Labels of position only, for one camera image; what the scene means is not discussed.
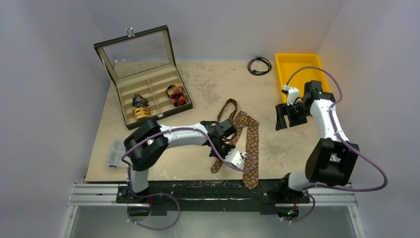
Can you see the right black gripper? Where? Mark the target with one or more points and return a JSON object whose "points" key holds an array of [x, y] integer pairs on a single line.
{"points": [[288, 115]]}

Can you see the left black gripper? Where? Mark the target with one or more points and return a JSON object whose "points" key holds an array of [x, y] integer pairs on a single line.
{"points": [[229, 148]]}

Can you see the brown floral tie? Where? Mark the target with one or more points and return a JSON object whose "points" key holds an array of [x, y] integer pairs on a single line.
{"points": [[241, 120]]}

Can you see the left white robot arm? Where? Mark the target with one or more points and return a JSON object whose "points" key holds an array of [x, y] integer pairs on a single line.
{"points": [[147, 144]]}

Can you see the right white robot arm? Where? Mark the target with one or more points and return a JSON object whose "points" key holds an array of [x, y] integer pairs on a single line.
{"points": [[331, 162]]}

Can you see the orange navy rolled tie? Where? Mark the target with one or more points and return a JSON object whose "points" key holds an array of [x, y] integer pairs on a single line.
{"points": [[178, 100]]}

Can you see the multicolour patterned rolled tie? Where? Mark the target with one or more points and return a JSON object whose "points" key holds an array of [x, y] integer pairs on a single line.
{"points": [[173, 90]]}

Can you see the yellow patterned rolled tie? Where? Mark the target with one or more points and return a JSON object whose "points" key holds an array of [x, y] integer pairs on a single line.
{"points": [[140, 113]]}

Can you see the dark floral rolled tie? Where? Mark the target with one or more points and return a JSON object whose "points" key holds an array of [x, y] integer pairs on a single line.
{"points": [[139, 101]]}

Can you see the clear plastic screw box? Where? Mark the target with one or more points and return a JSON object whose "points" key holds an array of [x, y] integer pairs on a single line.
{"points": [[116, 150]]}

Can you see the black tie display box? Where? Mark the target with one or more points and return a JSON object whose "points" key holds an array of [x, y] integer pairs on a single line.
{"points": [[143, 63]]}

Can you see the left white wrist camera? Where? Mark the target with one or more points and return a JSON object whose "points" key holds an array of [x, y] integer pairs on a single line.
{"points": [[235, 158]]}

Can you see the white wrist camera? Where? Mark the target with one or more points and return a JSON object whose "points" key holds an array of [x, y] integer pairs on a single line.
{"points": [[235, 158], [292, 94]]}

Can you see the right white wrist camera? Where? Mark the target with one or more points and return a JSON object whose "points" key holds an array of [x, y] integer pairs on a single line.
{"points": [[292, 94]]}

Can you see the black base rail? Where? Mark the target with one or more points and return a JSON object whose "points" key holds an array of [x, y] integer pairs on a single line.
{"points": [[269, 197]]}

